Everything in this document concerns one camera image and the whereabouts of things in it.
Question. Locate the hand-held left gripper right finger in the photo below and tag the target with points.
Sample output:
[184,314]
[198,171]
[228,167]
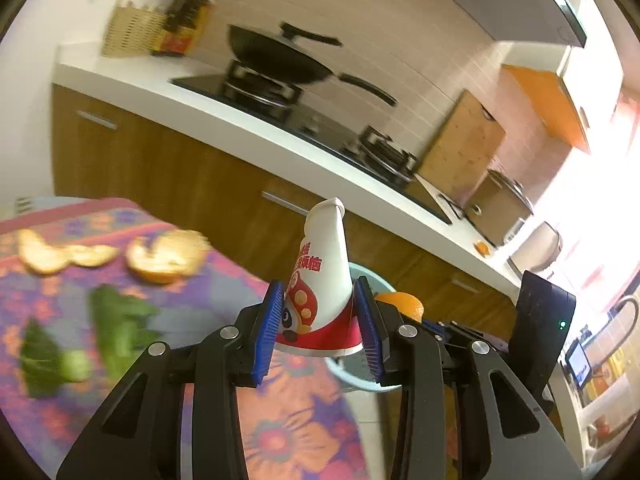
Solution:
[367,330]

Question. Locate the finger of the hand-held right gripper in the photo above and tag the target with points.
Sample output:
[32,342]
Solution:
[450,330]

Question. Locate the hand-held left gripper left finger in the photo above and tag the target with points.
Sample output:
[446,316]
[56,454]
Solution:
[267,330]

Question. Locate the curled orange peel piece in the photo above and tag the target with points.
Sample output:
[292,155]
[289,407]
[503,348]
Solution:
[402,305]

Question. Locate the light blue plastic basket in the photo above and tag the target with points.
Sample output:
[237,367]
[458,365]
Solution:
[350,375]

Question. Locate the red and white paper cup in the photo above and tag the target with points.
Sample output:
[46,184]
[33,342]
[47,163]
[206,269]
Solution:
[320,280]

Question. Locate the small monitor screen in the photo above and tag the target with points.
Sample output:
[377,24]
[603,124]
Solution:
[579,364]

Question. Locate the white kitchen appliance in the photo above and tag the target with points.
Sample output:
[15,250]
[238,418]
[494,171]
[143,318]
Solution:
[537,250]

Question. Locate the small orange fruit piece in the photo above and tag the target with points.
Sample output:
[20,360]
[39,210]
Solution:
[482,248]

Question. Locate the floral tablecloth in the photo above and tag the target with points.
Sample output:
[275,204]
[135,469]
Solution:
[300,440]

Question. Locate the large orange peel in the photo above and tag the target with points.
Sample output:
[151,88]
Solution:
[165,260]

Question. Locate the beige rice cooker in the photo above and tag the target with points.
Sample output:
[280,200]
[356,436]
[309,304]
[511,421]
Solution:
[495,210]

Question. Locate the green bok choy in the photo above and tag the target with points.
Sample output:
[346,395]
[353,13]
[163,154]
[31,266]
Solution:
[117,330]

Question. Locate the wooden cutting board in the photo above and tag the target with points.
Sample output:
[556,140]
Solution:
[460,150]

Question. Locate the thin orange peel strip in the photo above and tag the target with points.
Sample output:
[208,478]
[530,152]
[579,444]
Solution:
[92,255]

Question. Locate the wooden kitchen base cabinet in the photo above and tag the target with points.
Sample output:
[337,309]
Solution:
[175,160]

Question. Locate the black gas stove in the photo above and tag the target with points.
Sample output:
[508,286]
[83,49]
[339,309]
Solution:
[325,130]

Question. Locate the small green vegetable piece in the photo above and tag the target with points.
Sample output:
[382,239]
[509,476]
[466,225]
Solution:
[42,365]

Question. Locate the small orange peel piece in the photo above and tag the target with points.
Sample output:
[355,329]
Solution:
[40,255]

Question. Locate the black wok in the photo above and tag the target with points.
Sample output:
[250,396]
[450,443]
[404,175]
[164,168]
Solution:
[270,55]

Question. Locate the large dark sauce bottle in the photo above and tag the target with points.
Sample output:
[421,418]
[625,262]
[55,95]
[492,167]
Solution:
[192,25]

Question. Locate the small dark sauce bottle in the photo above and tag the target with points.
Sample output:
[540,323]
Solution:
[165,30]

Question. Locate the grey range hood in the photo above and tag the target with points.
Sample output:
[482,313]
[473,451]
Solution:
[525,5]

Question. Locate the woven utensil basket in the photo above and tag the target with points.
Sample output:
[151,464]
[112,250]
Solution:
[132,32]

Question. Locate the white and orange wall cabinet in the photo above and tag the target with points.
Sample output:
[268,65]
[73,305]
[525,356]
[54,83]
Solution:
[550,100]

